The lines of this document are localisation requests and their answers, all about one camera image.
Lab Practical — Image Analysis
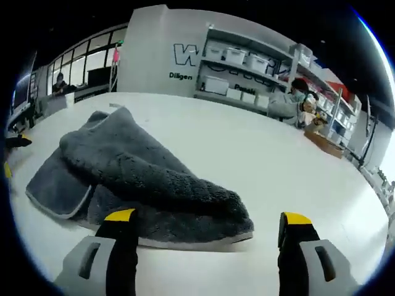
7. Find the grey plush towel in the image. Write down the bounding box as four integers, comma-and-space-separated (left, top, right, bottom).
25, 106, 256, 252

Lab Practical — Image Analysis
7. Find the computer monitor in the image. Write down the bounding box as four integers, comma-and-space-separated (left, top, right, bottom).
10, 51, 38, 115

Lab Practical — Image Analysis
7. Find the black sign board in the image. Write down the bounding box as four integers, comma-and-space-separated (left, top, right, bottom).
73, 88, 110, 102

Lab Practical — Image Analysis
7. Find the black screen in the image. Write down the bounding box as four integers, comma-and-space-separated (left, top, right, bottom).
87, 66, 112, 90

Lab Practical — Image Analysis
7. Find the wooden tray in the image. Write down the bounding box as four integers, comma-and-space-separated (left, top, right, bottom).
304, 129, 345, 160

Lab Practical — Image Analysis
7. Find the pink flag on pole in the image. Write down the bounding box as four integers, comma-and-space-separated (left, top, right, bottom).
111, 44, 122, 93

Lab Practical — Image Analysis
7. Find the black stand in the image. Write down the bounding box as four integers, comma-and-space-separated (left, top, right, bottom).
348, 94, 380, 169

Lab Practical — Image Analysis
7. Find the grey metal shelf unit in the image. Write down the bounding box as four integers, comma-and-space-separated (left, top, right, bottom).
194, 23, 362, 136

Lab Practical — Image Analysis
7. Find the group of white storage bins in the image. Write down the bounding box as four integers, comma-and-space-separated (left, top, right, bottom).
203, 43, 356, 130

